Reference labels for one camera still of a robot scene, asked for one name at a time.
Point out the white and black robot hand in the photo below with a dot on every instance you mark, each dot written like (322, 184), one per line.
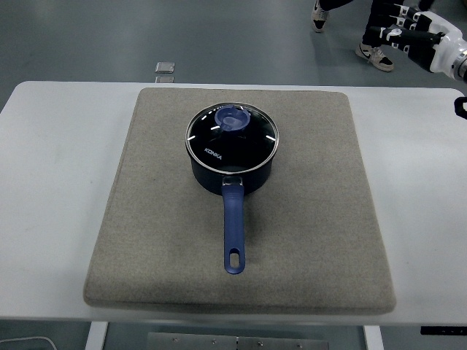
(443, 43)

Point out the glass pot lid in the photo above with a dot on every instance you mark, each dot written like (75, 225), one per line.
(219, 153)

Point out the person's leg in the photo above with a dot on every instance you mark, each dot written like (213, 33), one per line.
(319, 18)
(376, 56)

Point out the metal floor socket plate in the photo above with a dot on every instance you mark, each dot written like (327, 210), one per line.
(164, 79)
(165, 68)

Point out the black table control panel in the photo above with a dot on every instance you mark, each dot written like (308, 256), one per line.
(443, 330)

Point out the white table leg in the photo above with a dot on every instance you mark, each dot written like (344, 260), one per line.
(374, 339)
(96, 337)

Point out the beige fabric mat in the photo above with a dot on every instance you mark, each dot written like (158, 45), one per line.
(146, 218)

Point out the grey metal plate with screws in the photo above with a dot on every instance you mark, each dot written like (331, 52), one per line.
(182, 342)

